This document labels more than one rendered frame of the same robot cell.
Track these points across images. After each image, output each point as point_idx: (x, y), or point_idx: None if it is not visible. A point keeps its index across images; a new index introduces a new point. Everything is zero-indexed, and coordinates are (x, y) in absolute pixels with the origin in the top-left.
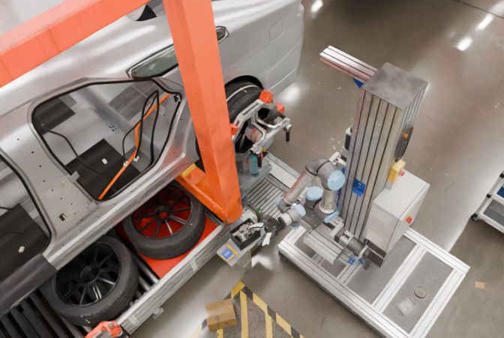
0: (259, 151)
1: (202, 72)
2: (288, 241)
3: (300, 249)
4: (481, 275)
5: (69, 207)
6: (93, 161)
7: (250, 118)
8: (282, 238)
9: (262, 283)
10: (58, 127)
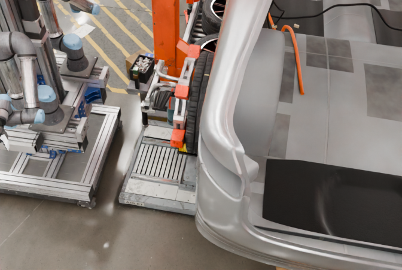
0: (155, 66)
1: None
2: (112, 114)
3: (98, 115)
4: None
5: None
6: (307, 25)
7: None
8: (127, 140)
9: (124, 102)
10: (362, 15)
